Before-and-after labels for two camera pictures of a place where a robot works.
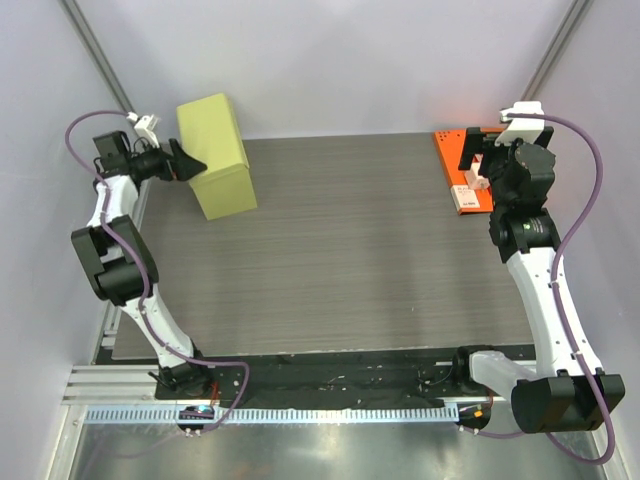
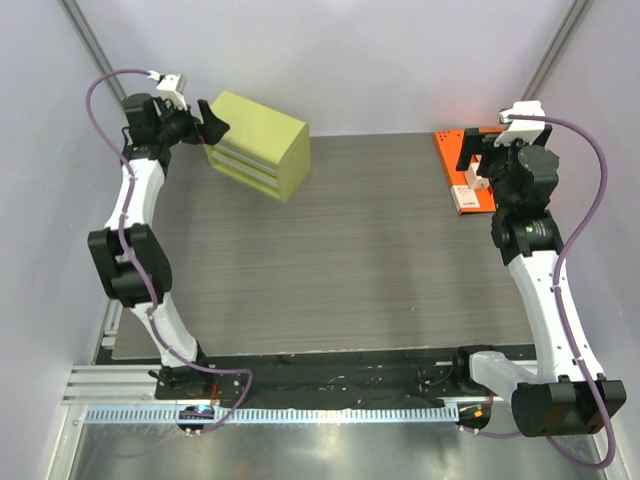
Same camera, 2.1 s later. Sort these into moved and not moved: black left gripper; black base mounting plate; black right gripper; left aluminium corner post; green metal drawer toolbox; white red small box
Moved: black left gripper; green metal drawer toolbox
Not moved: white red small box; black right gripper; left aluminium corner post; black base mounting plate
